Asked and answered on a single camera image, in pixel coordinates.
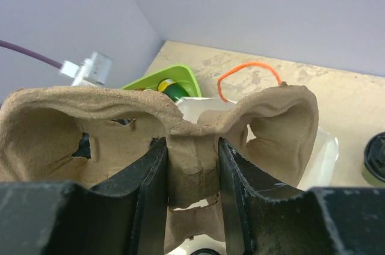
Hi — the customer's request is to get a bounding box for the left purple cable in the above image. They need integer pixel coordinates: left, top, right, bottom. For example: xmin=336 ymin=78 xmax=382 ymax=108
xmin=0 ymin=40 xmax=64 ymax=70

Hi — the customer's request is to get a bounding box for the green plastic bin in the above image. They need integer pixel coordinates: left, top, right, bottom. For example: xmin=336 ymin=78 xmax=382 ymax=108
xmin=122 ymin=64 xmax=202 ymax=97

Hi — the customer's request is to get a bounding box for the green bottle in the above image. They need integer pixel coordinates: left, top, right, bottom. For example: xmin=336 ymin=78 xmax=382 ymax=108
xmin=157 ymin=79 xmax=189 ymax=102

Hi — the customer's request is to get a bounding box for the black plastic cup lid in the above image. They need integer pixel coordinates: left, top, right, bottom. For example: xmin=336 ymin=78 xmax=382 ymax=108
xmin=364 ymin=132 xmax=384 ymax=180

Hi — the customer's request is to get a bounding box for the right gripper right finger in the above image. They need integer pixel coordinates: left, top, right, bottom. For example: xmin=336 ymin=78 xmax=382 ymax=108
xmin=218 ymin=138 xmax=384 ymax=254

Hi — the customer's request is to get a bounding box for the green paper coffee cup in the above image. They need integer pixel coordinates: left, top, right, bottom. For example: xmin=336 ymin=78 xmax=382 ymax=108
xmin=361 ymin=163 xmax=384 ymax=188

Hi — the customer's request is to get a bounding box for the single brown pulp carrier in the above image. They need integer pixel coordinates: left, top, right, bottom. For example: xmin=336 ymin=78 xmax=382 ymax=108
xmin=1 ymin=84 xmax=319 ymax=251

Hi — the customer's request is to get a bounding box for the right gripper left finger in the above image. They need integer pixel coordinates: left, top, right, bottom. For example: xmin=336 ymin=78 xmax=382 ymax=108
xmin=1 ymin=138 xmax=168 ymax=254

